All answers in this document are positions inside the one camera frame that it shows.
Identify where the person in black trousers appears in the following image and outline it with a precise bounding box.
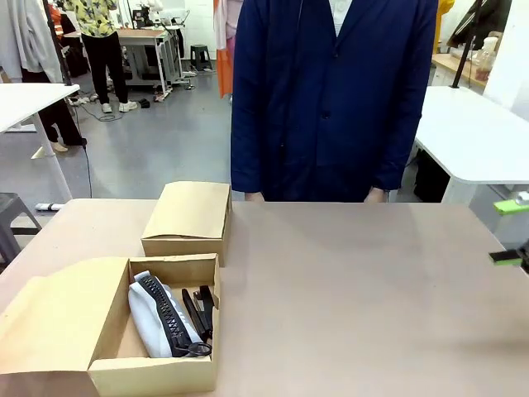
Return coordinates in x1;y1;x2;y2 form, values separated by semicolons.
20;68;88;152

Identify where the black camera stand pole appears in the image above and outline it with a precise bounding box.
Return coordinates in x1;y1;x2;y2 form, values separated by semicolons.
450;0;485;90

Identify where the person in navy blue coat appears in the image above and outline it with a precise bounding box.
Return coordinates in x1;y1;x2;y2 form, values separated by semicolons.
230;0;440;203

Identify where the clear plastic bottle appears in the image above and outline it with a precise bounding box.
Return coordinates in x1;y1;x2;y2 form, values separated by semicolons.
474;36;500;84

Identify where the grey pencil case black zipper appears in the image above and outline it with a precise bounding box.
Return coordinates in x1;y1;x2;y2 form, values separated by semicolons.
127;270;212;359

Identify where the black plastic step stool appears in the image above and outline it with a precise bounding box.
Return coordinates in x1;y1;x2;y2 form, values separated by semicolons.
189;44;213;72

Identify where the open brown cardboard box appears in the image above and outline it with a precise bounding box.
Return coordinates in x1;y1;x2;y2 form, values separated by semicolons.
0;252;222;397

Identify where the person in yellow patterned shirt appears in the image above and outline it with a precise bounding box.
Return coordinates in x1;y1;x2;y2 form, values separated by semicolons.
64;0;139;114

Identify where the white desk with thin legs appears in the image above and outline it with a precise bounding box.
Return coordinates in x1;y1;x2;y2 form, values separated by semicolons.
0;82;82;200

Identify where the hanging yellow garment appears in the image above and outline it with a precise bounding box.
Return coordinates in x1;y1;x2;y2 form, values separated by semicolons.
434;0;455;47

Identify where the white desk with rounded corner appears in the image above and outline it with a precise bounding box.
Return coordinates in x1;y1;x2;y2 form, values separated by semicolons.
412;85;529;204

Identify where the hanging black jacket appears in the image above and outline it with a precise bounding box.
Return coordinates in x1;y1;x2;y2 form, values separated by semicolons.
447;0;514;51

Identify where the hanging orange garment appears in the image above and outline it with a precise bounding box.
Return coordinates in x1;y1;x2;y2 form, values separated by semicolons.
213;0;237;99

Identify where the grey metal stool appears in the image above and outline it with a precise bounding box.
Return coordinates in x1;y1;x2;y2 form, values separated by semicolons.
0;192;43;265

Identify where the person's left hand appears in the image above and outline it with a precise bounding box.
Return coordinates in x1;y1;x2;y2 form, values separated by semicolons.
363;186;389;204

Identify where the black floor cable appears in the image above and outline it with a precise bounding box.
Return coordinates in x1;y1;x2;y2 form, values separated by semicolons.
72;97;125;200

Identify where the grey workbench with shelf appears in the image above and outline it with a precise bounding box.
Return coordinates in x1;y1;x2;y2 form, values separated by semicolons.
117;26;185;103

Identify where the brown cardboard box with lid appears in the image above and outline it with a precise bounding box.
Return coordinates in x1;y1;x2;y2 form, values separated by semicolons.
141;180;232;268

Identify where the black stapler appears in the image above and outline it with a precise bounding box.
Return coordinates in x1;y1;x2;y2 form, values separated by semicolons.
181;285;217;345

